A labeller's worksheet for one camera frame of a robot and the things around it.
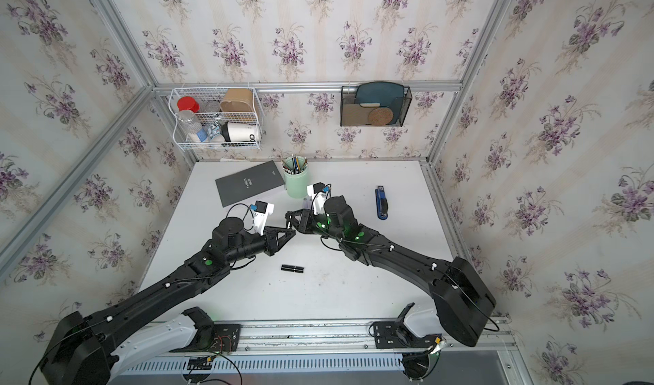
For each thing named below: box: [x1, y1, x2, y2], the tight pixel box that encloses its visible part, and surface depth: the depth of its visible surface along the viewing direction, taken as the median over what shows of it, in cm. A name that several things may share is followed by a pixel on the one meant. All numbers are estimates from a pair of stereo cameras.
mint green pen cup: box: [283, 155, 309, 199], surface depth 102 cm
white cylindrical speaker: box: [226, 121, 260, 143], surface depth 95 cm
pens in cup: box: [281, 153, 309, 175], surface depth 103 cm
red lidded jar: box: [177, 96, 201, 114], surface depth 94 cm
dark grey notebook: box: [214, 160, 287, 208], surface depth 110 cm
